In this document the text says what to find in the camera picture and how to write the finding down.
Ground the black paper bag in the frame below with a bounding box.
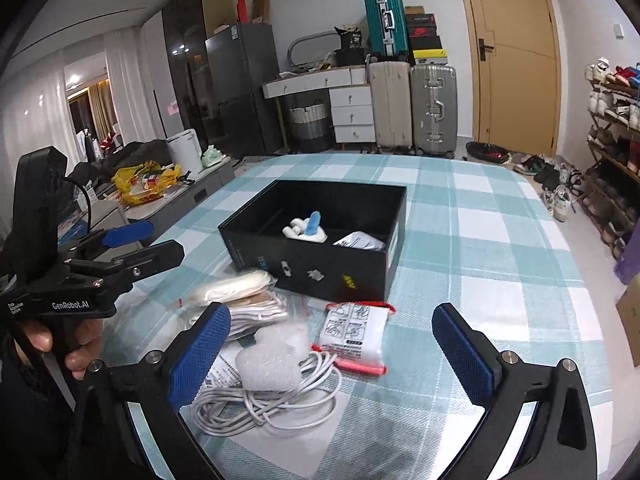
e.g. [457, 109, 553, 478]
[334, 27, 368, 67]

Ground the white cylindrical bin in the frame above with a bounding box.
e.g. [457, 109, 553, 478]
[166, 129, 203, 171]

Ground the black cardboard box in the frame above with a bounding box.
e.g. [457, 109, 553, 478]
[217, 178, 408, 301]

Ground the white fluffy cloth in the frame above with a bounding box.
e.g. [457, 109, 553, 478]
[235, 322, 313, 393]

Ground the tan cardboard box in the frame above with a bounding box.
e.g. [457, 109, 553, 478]
[615, 285, 640, 368]

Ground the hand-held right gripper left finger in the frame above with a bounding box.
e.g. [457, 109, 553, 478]
[65, 301, 233, 480]

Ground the purple fabric bag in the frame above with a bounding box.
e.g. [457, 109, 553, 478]
[614, 250, 640, 286]

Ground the grey curved metal frame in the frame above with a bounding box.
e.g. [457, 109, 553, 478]
[287, 30, 346, 68]

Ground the white cable in zip bag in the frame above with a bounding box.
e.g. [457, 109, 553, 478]
[200, 292, 311, 346]

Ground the grey plastic mailer packet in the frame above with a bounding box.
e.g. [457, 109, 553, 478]
[332, 231, 386, 252]

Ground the white desk with drawers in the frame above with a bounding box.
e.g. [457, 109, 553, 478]
[262, 66, 376, 153]

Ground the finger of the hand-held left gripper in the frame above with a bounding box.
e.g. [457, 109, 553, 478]
[60, 219, 154, 263]
[62, 239, 186, 288]

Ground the white cable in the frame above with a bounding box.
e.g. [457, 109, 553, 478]
[200, 292, 311, 346]
[192, 350, 343, 436]

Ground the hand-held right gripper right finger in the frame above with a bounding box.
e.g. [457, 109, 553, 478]
[431, 302, 598, 480]

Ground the patterned grey rug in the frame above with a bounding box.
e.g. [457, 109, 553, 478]
[234, 154, 278, 168]

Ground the cream wrapped cloth roll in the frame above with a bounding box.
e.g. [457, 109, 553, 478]
[180, 269, 278, 308]

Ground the white packet with red edges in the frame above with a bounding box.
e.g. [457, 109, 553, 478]
[310, 301, 391, 377]

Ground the dark clothing pile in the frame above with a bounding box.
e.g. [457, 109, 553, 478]
[67, 139, 171, 186]

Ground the grey refrigerator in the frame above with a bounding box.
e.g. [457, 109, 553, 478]
[205, 22, 286, 156]

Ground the tan wooden door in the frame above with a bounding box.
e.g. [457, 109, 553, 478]
[455, 0, 563, 156]

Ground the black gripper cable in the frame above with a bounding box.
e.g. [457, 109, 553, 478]
[67, 180, 98, 236]

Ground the wooden shoe rack with shoes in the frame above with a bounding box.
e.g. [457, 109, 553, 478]
[585, 57, 640, 261]

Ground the teal suitcase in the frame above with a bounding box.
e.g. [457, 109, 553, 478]
[363, 0, 411, 58]

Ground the yellow plastic bag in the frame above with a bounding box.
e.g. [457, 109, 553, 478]
[111, 160, 183, 207]

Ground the grey low cabinet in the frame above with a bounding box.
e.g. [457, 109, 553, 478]
[57, 155, 236, 246]

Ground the white curtain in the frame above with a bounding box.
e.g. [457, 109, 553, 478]
[0, 47, 81, 171]
[102, 27, 151, 143]

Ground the silver suitcase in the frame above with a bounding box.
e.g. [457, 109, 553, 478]
[410, 64, 458, 158]

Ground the white and blue soft item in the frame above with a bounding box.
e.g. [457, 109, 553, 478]
[282, 211, 328, 243]

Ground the dark glossy wardrobe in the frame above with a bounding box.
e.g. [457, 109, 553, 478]
[162, 0, 233, 146]

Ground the beige curtain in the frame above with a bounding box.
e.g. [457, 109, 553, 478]
[87, 80, 118, 136]

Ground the scattered shoes group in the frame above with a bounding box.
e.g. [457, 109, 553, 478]
[465, 141, 583, 223]

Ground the person's left hand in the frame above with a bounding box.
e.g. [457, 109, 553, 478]
[22, 317, 106, 382]

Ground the beige suitcase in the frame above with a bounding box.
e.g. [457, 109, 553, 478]
[367, 60, 413, 153]

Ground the woven laundry basket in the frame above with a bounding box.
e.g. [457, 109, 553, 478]
[286, 97, 331, 150]

